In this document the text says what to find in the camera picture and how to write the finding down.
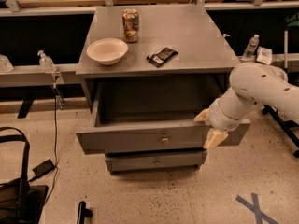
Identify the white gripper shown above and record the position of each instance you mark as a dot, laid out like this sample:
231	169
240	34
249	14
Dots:
217	114

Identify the grey top drawer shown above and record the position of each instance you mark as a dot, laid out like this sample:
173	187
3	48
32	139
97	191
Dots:
143	114

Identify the grey drawer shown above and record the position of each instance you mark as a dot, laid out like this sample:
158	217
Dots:
156	161
143	114

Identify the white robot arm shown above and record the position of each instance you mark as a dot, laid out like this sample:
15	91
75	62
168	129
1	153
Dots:
251	86

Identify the grey drawer cabinet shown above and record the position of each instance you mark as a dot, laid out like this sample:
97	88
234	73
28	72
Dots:
186	29

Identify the grey bottom drawer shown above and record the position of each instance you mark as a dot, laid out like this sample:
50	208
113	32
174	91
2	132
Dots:
156	161

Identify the black stand base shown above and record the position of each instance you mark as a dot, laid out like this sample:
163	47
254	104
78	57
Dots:
286	126

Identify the black snack wrapper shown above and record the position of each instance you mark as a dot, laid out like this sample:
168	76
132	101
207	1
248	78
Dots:
161	57

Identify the white paper packet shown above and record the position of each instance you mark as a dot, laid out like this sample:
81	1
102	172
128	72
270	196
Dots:
264	55

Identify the blue tape cross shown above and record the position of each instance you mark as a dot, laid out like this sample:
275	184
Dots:
255	208

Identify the clear water bottle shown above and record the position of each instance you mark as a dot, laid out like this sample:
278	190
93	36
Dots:
250	48

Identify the white bowl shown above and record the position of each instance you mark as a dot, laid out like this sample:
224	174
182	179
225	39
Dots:
107	51

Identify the crushed soda can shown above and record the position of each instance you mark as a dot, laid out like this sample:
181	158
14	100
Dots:
130	22

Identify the black cylinder on floor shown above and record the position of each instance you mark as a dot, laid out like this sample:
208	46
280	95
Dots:
83	213

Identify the black power adapter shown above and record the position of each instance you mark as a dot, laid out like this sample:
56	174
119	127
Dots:
43	168

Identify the clear pump sanitizer bottle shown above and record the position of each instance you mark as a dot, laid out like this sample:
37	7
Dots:
46	63

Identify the clear plastic container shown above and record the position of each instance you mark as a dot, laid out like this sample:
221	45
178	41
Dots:
5	64

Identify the grey metal shelf rail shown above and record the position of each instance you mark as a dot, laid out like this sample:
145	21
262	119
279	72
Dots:
33	75

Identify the black bag with strap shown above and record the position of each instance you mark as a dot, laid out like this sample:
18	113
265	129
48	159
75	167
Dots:
19	202

